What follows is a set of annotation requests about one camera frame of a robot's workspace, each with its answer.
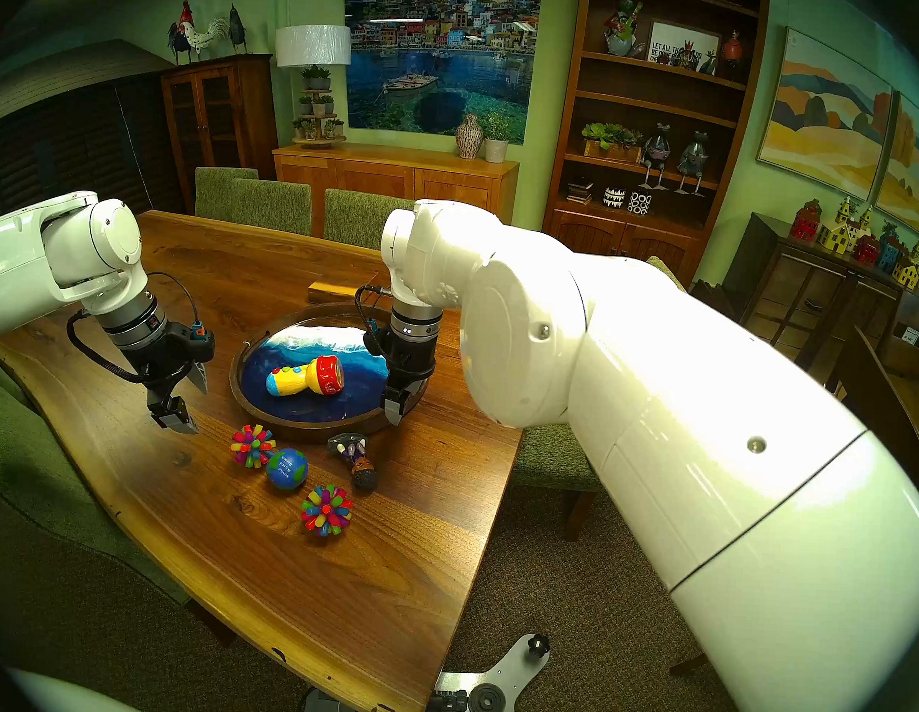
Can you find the white robot torso shell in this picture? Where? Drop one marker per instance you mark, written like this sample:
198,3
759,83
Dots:
65,699

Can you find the black round knob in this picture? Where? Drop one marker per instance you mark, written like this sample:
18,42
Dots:
539,646

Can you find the small stack of books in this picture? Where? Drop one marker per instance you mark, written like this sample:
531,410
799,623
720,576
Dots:
580,194

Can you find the colourful bird figurine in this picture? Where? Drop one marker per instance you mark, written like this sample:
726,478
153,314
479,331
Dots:
620,37

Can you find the blue miniature house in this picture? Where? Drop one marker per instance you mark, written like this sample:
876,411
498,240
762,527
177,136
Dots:
889,255

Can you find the blue green globe ball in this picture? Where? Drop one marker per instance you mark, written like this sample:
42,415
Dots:
287,469

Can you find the yellow miniature house with tower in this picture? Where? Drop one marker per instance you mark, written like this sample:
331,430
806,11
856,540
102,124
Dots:
834,237

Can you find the grey metal robot base bracket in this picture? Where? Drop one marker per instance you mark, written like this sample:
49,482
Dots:
504,672

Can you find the small potted succulent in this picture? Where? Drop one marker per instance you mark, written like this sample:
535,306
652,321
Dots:
305,130
324,106
305,107
333,128
317,79

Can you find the blue red rooster figurine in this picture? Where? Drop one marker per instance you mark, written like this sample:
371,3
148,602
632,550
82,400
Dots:
182,37

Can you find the green plant in white pot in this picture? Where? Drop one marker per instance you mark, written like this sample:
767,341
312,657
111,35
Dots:
495,150

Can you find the wooden planter with succulents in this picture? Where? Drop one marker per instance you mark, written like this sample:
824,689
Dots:
612,148

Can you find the dark wood console cabinet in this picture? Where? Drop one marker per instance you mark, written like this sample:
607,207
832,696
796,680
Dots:
777,299

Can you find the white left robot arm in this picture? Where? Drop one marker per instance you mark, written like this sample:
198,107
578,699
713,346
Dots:
19,259

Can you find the multicolour spiky ball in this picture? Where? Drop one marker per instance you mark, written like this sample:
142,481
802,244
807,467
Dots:
327,510
253,446

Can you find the round wooden blue resin tray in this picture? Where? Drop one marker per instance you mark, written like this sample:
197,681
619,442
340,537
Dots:
259,375

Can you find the tiered wooden plant stand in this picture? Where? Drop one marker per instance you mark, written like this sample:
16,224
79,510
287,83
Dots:
317,143

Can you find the white price tag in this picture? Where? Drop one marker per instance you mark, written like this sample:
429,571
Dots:
910,335

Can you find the small wooden block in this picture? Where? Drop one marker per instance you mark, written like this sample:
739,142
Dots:
340,293

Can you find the abstract landscape canvas painting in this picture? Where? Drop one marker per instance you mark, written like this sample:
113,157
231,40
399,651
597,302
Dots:
824,125
917,183

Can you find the metal frog figurine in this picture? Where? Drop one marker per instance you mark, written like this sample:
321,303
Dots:
694,158
657,151

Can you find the white rooster figurine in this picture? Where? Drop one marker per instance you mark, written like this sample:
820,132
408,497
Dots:
200,37

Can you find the dark bird figurine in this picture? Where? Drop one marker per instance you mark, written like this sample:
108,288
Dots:
237,31

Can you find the dark wood glass-door cabinet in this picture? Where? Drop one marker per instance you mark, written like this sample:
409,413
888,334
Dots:
249,118

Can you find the framed white text sign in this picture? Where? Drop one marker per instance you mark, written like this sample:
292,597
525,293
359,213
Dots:
664,41

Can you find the white cup black zigzag pattern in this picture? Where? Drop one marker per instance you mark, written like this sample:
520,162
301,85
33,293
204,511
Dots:
614,199

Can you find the green upholstered dining chair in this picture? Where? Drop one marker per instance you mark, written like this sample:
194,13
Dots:
215,193
24,459
554,456
355,219
275,207

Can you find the white cup black circle pattern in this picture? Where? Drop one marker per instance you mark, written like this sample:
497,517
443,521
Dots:
640,204

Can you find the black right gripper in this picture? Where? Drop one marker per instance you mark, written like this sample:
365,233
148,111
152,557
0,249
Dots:
409,360

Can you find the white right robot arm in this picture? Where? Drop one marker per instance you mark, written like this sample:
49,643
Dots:
694,417

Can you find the red lidded jar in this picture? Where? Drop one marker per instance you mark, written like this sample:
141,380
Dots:
732,49

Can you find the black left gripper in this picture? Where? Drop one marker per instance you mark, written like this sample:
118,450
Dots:
168,359

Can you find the dark slatted window blind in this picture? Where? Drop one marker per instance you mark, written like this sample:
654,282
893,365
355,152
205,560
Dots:
55,161

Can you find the small red-crowned figurine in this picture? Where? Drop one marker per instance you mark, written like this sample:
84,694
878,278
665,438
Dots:
688,56

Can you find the small dark doll figurine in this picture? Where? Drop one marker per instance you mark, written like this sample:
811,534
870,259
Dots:
361,473

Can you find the small red miniature house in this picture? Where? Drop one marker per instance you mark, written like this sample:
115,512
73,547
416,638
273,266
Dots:
866,251

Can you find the yellow red toy flashlight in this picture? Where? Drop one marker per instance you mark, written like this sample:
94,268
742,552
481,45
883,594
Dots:
305,378

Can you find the harbour town wall picture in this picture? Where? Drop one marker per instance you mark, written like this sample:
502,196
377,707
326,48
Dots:
443,74

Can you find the patterned ceramic vase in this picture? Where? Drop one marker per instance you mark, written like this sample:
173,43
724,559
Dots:
469,138

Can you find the white drum lamp shade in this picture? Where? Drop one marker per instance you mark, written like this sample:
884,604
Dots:
313,46

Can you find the light wood sideboard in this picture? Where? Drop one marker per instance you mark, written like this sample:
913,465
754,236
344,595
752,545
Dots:
377,178

